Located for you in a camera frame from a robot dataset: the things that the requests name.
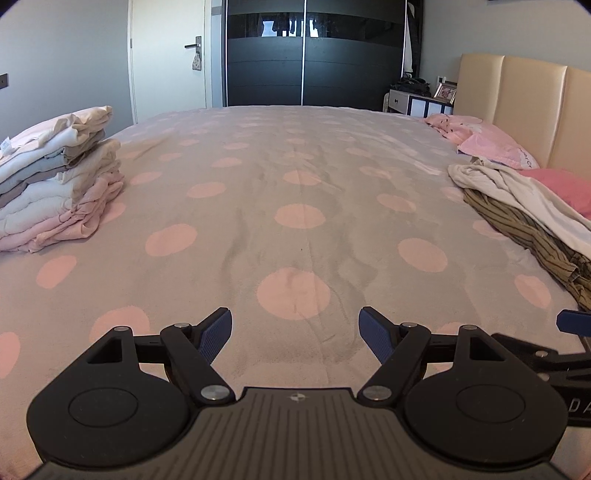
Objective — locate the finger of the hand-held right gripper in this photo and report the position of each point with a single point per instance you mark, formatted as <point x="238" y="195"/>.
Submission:
<point x="545" y="360"/>
<point x="575" y="321"/>

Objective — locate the white nightstand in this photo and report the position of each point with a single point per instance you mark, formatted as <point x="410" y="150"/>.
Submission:
<point x="415" y="104"/>

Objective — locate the cream padded headboard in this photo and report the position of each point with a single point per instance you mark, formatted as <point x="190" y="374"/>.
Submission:
<point x="531" y="101"/>

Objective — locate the black bag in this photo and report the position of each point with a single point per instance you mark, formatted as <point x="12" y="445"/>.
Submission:
<point x="408" y="85"/>

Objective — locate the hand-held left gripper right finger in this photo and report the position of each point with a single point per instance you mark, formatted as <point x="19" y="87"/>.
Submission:
<point x="375" y="337"/>

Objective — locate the olive striped garment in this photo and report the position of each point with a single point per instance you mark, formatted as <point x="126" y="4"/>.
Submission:
<point x="531" y="235"/>

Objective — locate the stack of folded clothes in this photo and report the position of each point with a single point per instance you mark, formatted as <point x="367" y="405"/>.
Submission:
<point x="51" y="184"/>

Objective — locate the photo frame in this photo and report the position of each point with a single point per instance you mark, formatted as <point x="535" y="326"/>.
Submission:
<point x="444" y="93"/>

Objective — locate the grey pink-dotted bed cover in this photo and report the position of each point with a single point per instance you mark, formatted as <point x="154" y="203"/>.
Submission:
<point x="300" y="152"/>

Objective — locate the black sliding-door wardrobe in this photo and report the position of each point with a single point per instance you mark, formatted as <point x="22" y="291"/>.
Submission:
<point x="300" y="60"/>

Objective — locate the small hanging pouch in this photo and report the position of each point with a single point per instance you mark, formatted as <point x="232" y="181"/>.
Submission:
<point x="197" y="62"/>

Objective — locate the white door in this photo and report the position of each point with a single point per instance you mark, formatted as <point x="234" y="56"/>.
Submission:
<point x="161" y="69"/>

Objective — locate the light pink printed pillow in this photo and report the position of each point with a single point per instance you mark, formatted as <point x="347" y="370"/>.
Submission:
<point x="498" y="145"/>

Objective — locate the dark wall switch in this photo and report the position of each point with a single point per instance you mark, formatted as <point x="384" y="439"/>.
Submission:
<point x="4" y="80"/>

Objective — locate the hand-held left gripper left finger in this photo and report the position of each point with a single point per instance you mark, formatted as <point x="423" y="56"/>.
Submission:
<point x="214" y="337"/>

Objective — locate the beige-white crumpled garment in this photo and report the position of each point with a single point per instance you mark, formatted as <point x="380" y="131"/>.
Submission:
<point x="531" y="194"/>

